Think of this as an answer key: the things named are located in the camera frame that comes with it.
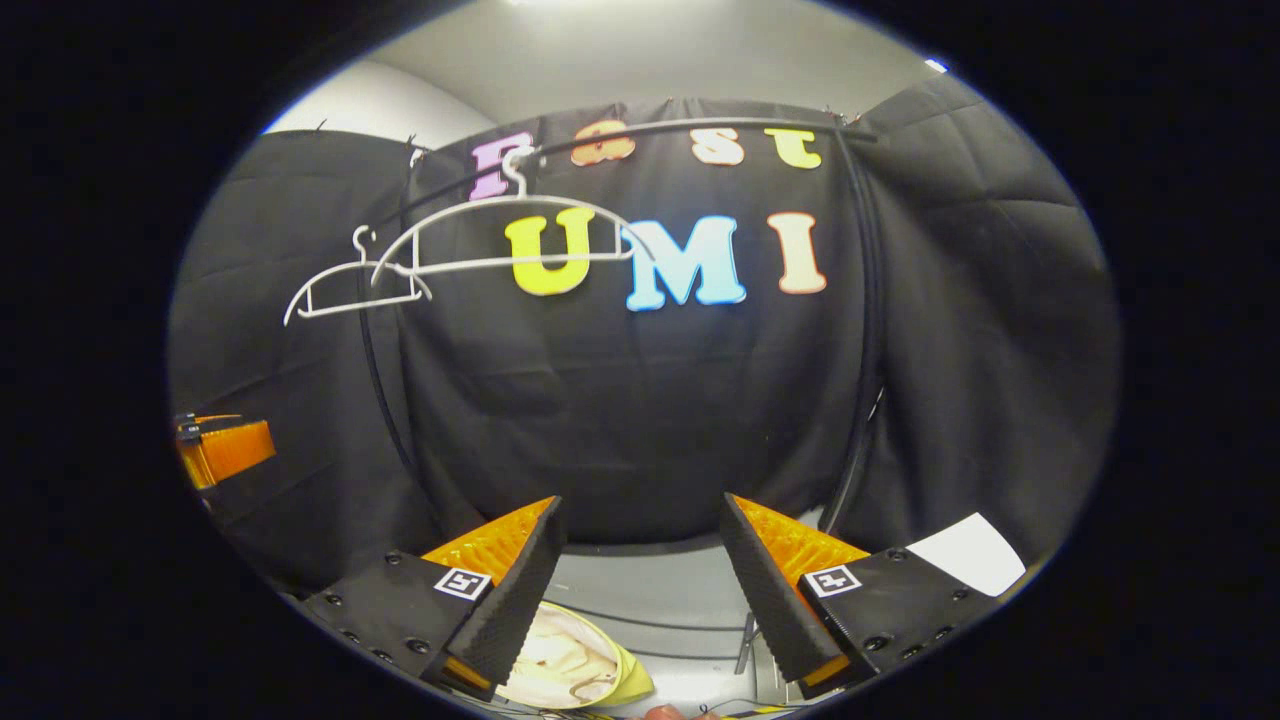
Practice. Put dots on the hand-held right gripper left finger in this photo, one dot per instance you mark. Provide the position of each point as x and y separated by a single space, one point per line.
520 590

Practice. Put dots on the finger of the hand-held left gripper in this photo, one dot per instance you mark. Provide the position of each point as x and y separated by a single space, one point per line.
230 450

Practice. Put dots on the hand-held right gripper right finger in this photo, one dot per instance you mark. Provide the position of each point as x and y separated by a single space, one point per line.
770 600

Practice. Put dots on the yellow-green laundry hamper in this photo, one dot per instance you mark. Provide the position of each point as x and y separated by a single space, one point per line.
635 685

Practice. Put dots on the small white clothes hanger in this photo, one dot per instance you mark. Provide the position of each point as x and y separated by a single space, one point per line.
345 268

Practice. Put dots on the large white clothes hanger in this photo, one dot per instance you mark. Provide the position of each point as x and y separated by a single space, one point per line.
520 198

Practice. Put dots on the black clothes rack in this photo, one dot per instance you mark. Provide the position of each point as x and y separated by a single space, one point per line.
700 124

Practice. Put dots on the grey ribbed metal plate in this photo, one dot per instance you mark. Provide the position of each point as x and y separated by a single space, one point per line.
770 670

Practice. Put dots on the black backdrop cloth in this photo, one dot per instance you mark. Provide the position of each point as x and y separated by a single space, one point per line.
620 420

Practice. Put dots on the white floor sheet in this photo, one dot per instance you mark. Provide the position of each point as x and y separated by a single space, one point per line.
965 552

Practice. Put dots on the ceiling light panel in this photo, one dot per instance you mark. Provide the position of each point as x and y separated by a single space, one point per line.
937 66

